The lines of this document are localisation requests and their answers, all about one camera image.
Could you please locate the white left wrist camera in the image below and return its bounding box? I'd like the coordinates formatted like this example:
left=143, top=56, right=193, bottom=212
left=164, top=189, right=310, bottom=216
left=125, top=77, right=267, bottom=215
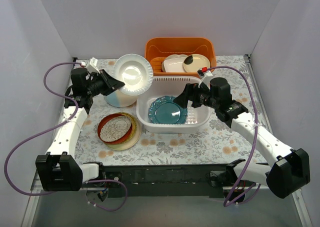
left=86, top=57, right=100, bottom=74

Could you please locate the gold rimmed plate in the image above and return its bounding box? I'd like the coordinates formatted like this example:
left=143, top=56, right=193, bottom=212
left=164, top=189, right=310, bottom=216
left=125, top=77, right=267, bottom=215
left=107, top=112, right=138, bottom=145

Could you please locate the red round plate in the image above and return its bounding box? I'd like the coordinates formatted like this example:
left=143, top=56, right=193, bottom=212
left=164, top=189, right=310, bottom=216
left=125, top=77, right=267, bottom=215
left=97, top=113, right=133, bottom=145

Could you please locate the white round plate in bin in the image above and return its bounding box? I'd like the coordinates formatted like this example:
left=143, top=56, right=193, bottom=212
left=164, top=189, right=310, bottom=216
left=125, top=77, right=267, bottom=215
left=161, top=54, right=187, bottom=72

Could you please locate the speckled round plate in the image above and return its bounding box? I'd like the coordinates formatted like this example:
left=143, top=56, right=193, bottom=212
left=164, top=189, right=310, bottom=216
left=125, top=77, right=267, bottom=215
left=100, top=115, right=132, bottom=142

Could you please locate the cream large plate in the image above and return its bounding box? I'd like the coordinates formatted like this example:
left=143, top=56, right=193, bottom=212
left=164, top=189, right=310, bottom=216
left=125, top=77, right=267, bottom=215
left=105, top=118, right=142, bottom=151

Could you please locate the teal scalloped plate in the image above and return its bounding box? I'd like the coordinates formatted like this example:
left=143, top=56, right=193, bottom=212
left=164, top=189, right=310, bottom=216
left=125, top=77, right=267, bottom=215
left=147, top=95, right=188, bottom=125

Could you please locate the white rectangular dish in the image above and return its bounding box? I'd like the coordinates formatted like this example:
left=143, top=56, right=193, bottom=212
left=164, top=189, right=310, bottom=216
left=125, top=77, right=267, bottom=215
left=163, top=56, right=186, bottom=73

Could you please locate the white plastic bin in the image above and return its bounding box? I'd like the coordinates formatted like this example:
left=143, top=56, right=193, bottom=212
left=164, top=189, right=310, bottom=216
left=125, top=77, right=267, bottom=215
left=136, top=75, right=211, bottom=134

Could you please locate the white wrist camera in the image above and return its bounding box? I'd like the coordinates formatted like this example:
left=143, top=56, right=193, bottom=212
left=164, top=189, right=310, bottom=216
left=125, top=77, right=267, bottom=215
left=86, top=57, right=100, bottom=74
left=197, top=67, right=213, bottom=88

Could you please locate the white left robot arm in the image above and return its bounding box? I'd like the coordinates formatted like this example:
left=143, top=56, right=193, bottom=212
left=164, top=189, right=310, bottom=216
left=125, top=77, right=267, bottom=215
left=35, top=67, right=125, bottom=192

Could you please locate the aluminium frame rail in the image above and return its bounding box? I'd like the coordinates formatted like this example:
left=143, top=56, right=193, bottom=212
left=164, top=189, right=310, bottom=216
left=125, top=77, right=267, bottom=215
left=20, top=168, right=88, bottom=227

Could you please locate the cream plate black spot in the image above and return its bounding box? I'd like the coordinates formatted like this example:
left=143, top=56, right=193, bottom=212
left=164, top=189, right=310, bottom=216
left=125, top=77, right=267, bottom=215
left=183, top=54, right=211, bottom=73

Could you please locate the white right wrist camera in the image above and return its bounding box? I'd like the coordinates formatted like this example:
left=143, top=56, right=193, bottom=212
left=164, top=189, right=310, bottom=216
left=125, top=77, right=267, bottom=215
left=197, top=67, right=213, bottom=88

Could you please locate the white deep plate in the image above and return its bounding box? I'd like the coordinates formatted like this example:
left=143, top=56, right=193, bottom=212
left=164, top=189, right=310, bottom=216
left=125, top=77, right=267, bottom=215
left=112, top=53, right=154, bottom=96

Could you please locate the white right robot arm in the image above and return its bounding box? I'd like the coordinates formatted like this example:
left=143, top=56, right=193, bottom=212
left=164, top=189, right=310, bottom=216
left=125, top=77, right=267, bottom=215
left=174, top=77, right=310, bottom=199

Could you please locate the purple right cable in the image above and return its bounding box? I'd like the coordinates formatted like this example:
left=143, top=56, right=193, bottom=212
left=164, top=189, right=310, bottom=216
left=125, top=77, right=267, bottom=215
left=204, top=65, right=262, bottom=208

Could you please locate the purple cable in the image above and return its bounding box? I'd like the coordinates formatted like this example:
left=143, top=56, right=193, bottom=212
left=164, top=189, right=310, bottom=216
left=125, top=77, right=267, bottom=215
left=3, top=61, right=128, bottom=212
left=204, top=65, right=262, bottom=208

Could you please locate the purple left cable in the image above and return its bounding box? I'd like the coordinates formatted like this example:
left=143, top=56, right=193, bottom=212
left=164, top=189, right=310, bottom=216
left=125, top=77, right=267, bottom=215
left=3, top=61, right=128, bottom=212

